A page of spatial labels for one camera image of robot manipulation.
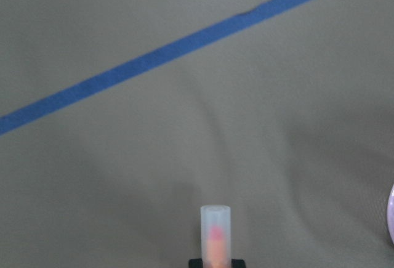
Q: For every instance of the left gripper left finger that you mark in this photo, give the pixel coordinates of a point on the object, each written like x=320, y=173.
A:
x=195, y=263

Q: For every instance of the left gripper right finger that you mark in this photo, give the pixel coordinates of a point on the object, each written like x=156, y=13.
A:
x=238, y=263

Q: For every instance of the orange highlighter pen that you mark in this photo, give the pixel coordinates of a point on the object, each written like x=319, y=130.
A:
x=215, y=235

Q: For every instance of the pink mesh pen holder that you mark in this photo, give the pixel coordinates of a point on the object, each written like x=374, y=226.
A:
x=390, y=214

